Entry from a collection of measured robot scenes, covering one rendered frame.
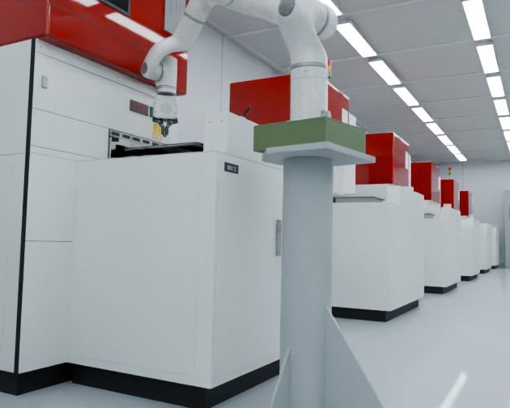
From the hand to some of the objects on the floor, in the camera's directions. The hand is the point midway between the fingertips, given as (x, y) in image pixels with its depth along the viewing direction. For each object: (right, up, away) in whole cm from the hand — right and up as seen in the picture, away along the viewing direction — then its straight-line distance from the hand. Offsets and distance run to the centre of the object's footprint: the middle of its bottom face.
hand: (164, 132), depth 218 cm
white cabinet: (+20, -99, -2) cm, 101 cm away
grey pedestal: (+61, -96, -62) cm, 129 cm away
